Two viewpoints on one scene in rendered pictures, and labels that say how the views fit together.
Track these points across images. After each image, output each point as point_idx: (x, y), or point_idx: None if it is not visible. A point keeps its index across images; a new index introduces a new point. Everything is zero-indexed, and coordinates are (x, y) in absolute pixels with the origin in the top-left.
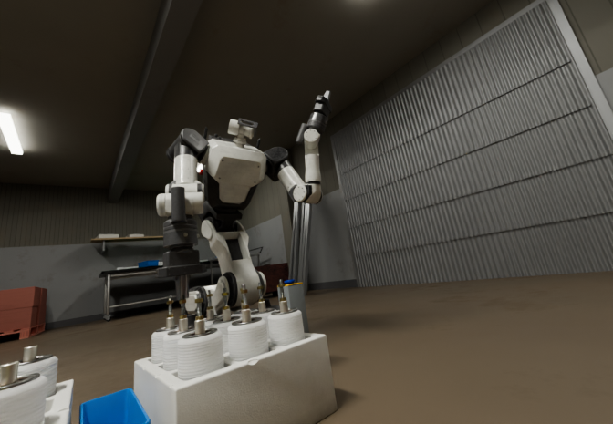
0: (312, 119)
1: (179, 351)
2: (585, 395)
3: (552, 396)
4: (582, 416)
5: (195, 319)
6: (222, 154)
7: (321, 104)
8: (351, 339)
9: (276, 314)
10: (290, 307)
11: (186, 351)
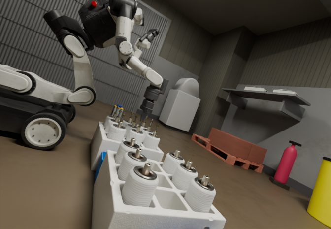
0: (150, 37)
1: (155, 142)
2: (164, 148)
3: (162, 148)
4: (169, 152)
5: (155, 131)
6: (132, 29)
7: (156, 34)
8: (85, 123)
9: (146, 127)
10: (119, 117)
11: (157, 142)
